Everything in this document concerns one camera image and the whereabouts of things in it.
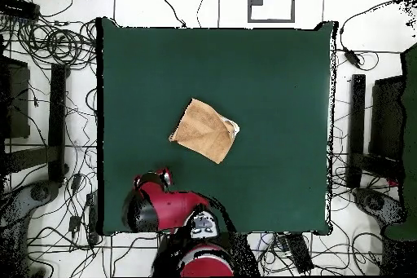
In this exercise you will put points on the tan terry towel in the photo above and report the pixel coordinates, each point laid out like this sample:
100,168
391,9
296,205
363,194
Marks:
203,131

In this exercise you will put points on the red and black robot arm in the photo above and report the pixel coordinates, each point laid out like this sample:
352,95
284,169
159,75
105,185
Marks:
176,206

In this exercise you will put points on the black stand beam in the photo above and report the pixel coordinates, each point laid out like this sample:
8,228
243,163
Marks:
356,128
57,121

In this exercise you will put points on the dark green table cloth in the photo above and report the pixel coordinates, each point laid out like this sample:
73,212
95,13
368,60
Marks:
260,95

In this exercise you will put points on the office chair base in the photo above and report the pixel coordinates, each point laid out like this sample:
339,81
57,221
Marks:
39,193
378,203

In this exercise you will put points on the black cross beam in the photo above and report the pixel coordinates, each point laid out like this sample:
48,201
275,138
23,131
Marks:
29,157

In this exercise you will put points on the black power strip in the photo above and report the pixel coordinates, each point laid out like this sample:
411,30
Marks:
299,253

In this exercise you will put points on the black power adapter box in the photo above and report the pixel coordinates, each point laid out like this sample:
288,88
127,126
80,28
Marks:
19,7

